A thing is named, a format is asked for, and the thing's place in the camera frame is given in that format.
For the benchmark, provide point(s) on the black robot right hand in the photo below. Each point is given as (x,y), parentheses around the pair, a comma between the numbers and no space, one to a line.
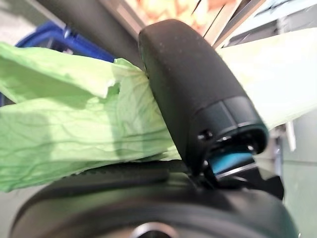
(188,74)

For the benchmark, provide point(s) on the green white napa cabbage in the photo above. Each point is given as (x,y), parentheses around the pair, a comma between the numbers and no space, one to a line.
(74,124)

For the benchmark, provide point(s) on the blue plastic shopping basket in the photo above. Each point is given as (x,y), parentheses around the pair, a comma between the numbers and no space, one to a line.
(49,32)

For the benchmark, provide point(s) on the light wooden slatted crate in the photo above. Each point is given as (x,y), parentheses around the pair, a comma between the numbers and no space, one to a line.
(128,15)

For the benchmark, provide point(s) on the wooden vegetable display shelf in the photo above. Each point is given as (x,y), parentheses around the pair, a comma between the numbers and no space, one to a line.
(99,19)

